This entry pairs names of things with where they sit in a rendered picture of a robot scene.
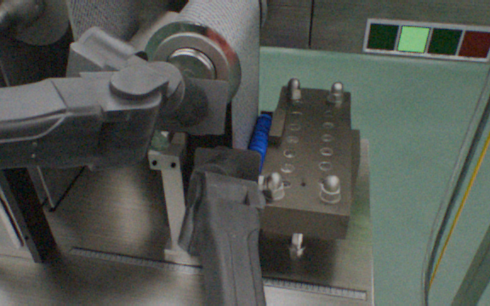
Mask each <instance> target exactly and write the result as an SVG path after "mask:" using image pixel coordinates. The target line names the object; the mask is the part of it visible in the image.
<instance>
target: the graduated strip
mask: <svg viewBox="0 0 490 306"><path fill-rule="evenodd" d="M68 254H69V255H74V257H81V258H92V259H98V260H104V261H109V262H116V263H121V264H131V265H133V266H140V267H145V268H151V269H162V270H168V271H174V272H180V273H187V274H192V275H198V276H203V277H204V272H203V267H202V266H201V265H195V264H188V263H176V261H171V260H164V259H158V258H147V257H141V256H134V255H128V254H122V253H116V252H110V251H105V250H99V249H93V248H87V247H80V246H72V248H71V250H70V251H69V253H68ZM262 280H263V285H264V286H274V287H280V289H287V290H292V291H299V292H309V293H315V294H322V295H328V296H334V297H340V298H350V299H357V300H362V301H367V300H368V290H363V289H357V288H351V287H345V286H334V285H328V284H321V283H315V282H309V281H302V280H291V279H286V278H279V277H273V276H267V275H262Z"/></svg>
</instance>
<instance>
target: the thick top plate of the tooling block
mask: <svg viewBox="0 0 490 306"><path fill-rule="evenodd" d="M287 87H288V86H282V88H281V92H280V96H279V100H278V103H277V107H276V109H277V110H282V111H287V113H286V121H285V125H284V129H283V134H282V138H281V142H280V144H279V143H271V142H268V144H267V148H266V153H265V159H264V163H263V167H262V171H261V174H260V176H264V177H265V181H266V178H267V176H268V175H269V174H271V173H279V174H280V176H281V178H282V183H283V189H284V192H285V195H284V197H283V198H282V199H281V200H279V201H269V200H267V199H265V210H264V212H263V214H262V216H261V217H260V218H259V221H260V228H261V229H265V230H278V231H285V232H292V234H299V235H311V236H318V237H325V238H331V239H339V240H345V237H346V231H348V227H349V222H350V166H351V92H349V91H344V93H343V98H344V101H343V102H342V103H338V104H336V103H331V102H329V101H328V96H329V89H319V88H300V92H301V98H299V99H288V98H287V97H286V96H285V93H286V92H287ZM329 175H335V176H337V177H338V178H339V183H340V185H339V186H340V201H339V202H337V203H334V204H328V203H325V202H323V201H322V200H321V199H319V192H321V190H322V185H323V184H324V180H325V178H326V177H327V176H329ZM264 187H265V182H264Z"/></svg>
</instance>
